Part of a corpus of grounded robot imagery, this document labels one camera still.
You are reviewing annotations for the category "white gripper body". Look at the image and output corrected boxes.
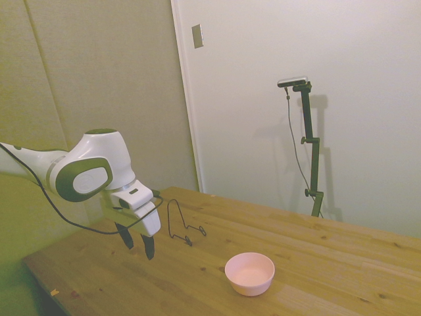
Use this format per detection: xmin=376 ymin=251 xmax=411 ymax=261
xmin=101 ymin=196 xmax=162 ymax=238

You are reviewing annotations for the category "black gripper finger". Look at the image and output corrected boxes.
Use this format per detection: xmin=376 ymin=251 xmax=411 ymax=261
xmin=139 ymin=231 xmax=157 ymax=261
xmin=114 ymin=222 xmax=134 ymax=251

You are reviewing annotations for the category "pink bowl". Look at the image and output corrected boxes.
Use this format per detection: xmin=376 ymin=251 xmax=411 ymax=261
xmin=224 ymin=251 xmax=276 ymax=298

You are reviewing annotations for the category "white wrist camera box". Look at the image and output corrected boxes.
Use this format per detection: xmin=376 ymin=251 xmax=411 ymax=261
xmin=110 ymin=181 xmax=155 ymax=212

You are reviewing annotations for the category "black wire plate rack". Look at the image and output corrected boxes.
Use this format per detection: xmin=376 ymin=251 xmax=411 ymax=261
xmin=166 ymin=198 xmax=207 ymax=247

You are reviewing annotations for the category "white door frame trim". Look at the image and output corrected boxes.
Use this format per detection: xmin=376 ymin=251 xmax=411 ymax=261
xmin=170 ymin=0 xmax=205 ymax=194

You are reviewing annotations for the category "dark green camera stand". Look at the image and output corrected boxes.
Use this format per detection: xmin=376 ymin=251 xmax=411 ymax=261
xmin=292 ymin=82 xmax=326 ymax=218

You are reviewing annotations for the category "grey wall switch plate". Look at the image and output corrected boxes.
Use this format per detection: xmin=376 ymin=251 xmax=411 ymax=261
xmin=191 ymin=23 xmax=205 ymax=50

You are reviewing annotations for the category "grey camera on stand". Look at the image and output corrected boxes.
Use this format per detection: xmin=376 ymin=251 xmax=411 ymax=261
xmin=276 ymin=75 xmax=310 ymax=89

